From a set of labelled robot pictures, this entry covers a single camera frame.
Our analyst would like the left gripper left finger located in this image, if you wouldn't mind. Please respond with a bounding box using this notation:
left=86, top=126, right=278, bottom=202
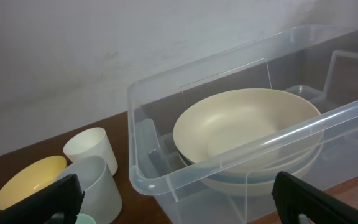
left=0, top=174, right=85, bottom=224

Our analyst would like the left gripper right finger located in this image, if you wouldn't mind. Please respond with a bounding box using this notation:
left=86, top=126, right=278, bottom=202
left=272, top=172, right=358, bottom=224

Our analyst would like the beige bowl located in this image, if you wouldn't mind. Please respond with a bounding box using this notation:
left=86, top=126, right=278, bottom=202
left=173, top=88, right=323, bottom=177
left=197, top=146, right=323, bottom=197

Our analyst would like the mint green cup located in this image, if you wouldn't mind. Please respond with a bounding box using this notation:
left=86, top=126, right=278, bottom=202
left=75, top=213, right=96, bottom=224

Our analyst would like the yellow bowl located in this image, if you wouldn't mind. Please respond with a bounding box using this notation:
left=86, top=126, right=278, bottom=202
left=0, top=156, right=67, bottom=210

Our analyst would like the translucent grey cup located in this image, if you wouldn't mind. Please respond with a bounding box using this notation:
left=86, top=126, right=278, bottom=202
left=57, top=156, right=122, bottom=224

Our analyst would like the cream cup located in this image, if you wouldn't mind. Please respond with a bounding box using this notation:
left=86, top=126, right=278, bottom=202
left=63, top=127, right=118, bottom=175

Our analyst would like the clear plastic storage bin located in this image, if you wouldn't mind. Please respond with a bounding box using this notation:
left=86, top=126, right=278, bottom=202
left=127, top=25, right=358, bottom=223

